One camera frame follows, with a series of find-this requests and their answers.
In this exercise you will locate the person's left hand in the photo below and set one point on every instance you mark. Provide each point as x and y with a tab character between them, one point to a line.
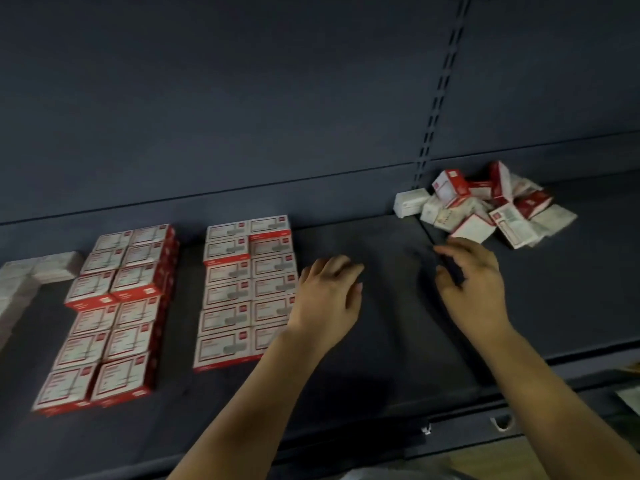
325	305

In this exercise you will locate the person's right hand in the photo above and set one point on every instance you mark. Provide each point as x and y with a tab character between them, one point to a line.
480	295

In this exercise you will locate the pile of red white boxes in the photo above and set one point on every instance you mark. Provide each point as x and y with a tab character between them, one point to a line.
505	227

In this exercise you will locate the dark metal shelf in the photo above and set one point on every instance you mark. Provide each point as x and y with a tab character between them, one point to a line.
200	95

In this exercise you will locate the person's left forearm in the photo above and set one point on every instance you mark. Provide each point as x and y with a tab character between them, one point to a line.
245	420

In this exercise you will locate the person's right forearm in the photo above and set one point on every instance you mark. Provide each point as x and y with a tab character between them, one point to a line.
565	405

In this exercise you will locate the person's grey clothing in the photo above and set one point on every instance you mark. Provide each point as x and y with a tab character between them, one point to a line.
405	475

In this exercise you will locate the white paper card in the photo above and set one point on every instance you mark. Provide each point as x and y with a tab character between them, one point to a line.
427	429

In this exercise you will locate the clear packaged insoles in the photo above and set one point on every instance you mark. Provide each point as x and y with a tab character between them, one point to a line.
630	399

